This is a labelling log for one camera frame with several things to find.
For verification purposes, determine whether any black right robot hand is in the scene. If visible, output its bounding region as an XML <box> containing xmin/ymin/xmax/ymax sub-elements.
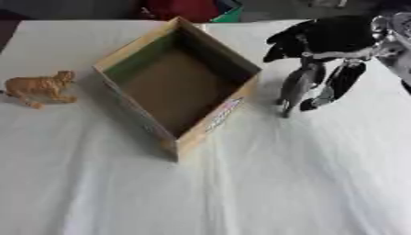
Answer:
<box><xmin>261</xmin><ymin>14</ymin><xmax>389</xmax><ymax>112</ymax></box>

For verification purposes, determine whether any grey toy animal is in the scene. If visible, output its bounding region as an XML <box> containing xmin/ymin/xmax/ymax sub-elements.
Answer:
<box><xmin>274</xmin><ymin>56</ymin><xmax>328</xmax><ymax>119</ymax></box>

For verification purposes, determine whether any tan cardboard box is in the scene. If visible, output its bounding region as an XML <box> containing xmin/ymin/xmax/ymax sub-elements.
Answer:
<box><xmin>91</xmin><ymin>16</ymin><xmax>263</xmax><ymax>162</ymax></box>

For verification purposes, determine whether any green and blue bag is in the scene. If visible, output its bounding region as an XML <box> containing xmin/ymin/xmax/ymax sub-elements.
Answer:
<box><xmin>208</xmin><ymin>0</ymin><xmax>246</xmax><ymax>24</ymax></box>

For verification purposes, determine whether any red bag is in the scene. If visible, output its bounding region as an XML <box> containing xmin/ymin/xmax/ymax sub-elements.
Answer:
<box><xmin>138</xmin><ymin>0</ymin><xmax>222</xmax><ymax>24</ymax></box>

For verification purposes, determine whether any orange toy tiger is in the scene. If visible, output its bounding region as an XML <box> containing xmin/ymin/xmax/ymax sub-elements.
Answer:
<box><xmin>0</xmin><ymin>70</ymin><xmax>81</xmax><ymax>110</ymax></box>

